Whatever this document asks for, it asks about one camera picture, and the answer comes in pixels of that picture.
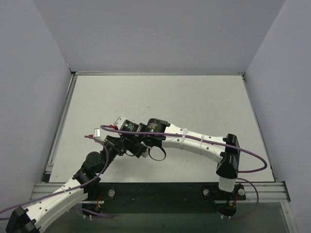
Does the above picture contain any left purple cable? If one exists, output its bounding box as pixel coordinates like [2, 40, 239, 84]
[0, 134, 115, 220]

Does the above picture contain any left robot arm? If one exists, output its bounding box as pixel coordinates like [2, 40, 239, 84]
[5, 136, 125, 233]

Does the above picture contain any purple cable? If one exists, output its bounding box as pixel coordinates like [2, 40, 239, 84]
[0, 134, 115, 220]
[100, 124, 268, 220]

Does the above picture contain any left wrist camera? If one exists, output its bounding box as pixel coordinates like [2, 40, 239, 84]
[89, 128, 101, 138]

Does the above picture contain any white remote control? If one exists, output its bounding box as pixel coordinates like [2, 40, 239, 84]
[141, 151, 149, 158]

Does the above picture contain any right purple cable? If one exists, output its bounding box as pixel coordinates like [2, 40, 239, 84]
[100, 124, 268, 220]

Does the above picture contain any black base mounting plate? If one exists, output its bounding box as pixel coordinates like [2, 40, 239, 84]
[82, 182, 246, 216]

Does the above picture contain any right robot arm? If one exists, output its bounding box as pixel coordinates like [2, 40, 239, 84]
[114, 117, 240, 193]

